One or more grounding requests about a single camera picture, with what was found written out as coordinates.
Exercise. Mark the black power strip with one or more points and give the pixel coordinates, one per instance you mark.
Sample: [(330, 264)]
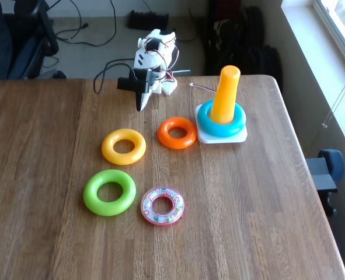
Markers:
[(147, 20)]

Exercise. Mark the orange peg white base stacker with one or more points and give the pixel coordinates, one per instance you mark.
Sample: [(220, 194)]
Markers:
[(226, 93)]

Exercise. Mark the black backpack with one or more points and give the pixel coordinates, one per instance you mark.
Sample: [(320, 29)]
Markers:
[(262, 58)]

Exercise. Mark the black office chair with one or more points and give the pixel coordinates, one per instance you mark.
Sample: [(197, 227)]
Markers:
[(20, 43)]

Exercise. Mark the blue chair armrest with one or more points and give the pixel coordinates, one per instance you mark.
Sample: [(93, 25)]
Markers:
[(331, 166)]

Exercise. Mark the black camera box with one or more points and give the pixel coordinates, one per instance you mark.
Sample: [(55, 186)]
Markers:
[(131, 84)]

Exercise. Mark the window frame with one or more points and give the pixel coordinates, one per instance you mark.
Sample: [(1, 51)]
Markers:
[(338, 20)]

